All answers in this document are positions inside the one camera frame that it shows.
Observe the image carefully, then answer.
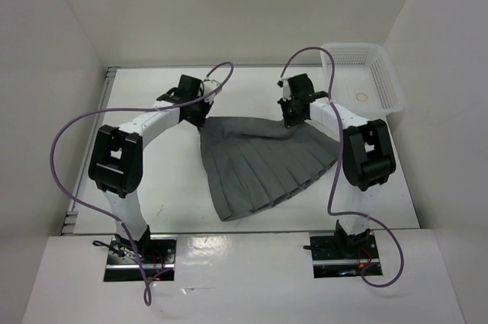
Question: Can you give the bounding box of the grey pleated skirt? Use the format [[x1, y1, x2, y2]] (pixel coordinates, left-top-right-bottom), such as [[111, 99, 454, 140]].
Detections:
[[198, 117, 339, 222]]

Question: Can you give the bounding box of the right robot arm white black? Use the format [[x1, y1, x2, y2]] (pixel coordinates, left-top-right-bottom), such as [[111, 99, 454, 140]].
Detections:
[[278, 74, 397, 258]]

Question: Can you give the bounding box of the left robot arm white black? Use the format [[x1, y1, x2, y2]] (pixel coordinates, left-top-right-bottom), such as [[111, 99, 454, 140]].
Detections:
[[88, 75, 220, 263]]

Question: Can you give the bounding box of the orange rubber band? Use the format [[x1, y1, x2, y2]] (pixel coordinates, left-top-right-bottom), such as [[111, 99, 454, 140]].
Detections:
[[356, 92, 368, 102]]

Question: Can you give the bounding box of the white perforated plastic basket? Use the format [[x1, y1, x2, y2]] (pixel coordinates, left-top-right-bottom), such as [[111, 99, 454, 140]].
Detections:
[[320, 43, 406, 119]]

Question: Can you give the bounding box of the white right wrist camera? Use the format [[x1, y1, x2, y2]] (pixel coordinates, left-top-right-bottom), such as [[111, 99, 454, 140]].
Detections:
[[277, 79, 292, 101]]

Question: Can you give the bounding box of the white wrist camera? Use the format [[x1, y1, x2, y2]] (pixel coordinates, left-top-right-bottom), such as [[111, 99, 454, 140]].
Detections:
[[201, 79, 222, 105], [277, 79, 292, 101]]

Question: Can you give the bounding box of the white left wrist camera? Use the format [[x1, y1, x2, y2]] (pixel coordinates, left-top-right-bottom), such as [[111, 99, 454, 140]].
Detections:
[[201, 79, 222, 105]]

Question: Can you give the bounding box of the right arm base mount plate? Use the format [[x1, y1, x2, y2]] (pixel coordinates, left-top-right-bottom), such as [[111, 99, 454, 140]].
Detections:
[[303, 229, 383, 278]]

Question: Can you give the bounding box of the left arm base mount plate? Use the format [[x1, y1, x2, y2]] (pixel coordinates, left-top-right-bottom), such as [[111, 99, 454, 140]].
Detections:
[[104, 236, 177, 282]]

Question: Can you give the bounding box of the aluminium table edge rail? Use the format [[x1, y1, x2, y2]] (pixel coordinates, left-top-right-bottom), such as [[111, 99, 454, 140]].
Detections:
[[60, 66, 119, 236]]

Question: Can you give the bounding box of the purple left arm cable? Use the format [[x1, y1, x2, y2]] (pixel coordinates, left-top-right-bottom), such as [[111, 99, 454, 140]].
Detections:
[[50, 61, 234, 306]]

